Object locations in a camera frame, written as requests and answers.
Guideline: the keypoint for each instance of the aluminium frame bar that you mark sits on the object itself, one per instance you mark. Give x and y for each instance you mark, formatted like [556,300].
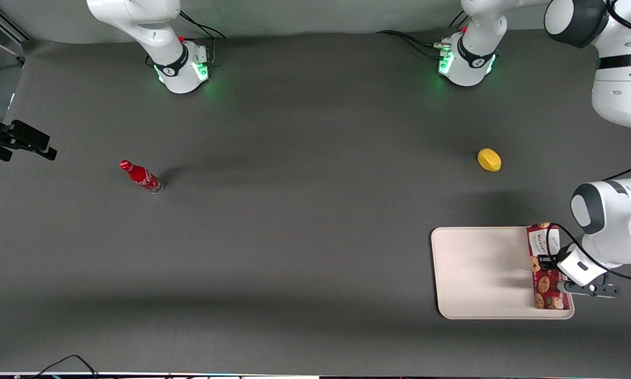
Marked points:
[2,23]

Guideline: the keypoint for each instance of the red cookie box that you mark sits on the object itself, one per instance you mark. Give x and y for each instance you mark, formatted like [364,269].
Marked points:
[544,287]

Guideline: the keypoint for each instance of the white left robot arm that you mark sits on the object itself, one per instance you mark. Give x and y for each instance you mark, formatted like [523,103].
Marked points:
[621,89]

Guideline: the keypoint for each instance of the beige plastic tray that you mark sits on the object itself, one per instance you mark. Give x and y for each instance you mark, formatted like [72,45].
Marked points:
[484,272]

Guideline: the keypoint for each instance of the red cola bottle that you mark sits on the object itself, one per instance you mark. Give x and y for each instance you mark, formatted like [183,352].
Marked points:
[143,177]

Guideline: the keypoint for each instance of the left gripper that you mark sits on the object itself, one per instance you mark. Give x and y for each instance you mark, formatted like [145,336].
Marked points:
[549,261]

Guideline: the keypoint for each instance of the yellow lemon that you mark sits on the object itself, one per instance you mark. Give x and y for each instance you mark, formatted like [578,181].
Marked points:
[489,159]

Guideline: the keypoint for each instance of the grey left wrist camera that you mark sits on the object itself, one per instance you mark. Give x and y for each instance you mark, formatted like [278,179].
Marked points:
[589,289]

